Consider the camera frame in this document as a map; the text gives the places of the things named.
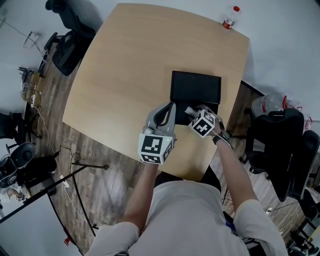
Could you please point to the black wristwatch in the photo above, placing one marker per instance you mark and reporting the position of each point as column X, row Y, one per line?
column 225, row 136

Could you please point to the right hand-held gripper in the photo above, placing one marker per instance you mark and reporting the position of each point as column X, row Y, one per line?
column 202, row 123

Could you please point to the small white cylinder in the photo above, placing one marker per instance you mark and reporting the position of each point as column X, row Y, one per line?
column 189, row 110

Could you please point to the clear bottle with red label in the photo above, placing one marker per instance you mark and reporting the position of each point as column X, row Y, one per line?
column 230, row 20

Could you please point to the black box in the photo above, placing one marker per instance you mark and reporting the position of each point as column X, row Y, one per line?
column 195, row 86

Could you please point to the person's right hand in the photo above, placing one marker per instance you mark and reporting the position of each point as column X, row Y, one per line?
column 218, row 127

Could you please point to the red clamp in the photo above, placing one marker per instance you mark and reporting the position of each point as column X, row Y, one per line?
column 67, row 241

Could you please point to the black power adapter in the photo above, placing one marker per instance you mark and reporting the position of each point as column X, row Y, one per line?
column 56, row 154

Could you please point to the person's left forearm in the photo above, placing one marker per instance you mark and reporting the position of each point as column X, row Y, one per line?
column 142, row 195

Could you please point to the person's white shirt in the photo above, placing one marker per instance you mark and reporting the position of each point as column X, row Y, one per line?
column 187, row 220

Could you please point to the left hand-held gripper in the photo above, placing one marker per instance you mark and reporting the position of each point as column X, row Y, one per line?
column 150, row 146

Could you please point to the person's right forearm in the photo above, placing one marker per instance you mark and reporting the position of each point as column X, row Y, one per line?
column 235, row 175

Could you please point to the small black chair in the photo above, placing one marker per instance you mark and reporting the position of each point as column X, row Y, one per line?
column 12, row 125

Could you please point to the black router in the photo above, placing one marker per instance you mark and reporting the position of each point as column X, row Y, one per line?
column 25, row 75

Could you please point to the black stand pole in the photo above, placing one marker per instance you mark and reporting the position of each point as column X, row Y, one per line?
column 90, row 165

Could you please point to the black office chair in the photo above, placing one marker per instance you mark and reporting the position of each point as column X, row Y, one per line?
column 70, row 42
column 272, row 140
column 300, row 170

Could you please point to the person's dark trousers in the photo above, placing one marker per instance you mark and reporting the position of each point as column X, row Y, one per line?
column 212, row 178

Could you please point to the white power strip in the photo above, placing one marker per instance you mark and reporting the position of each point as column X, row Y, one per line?
column 270, row 208
column 32, row 99
column 64, row 181

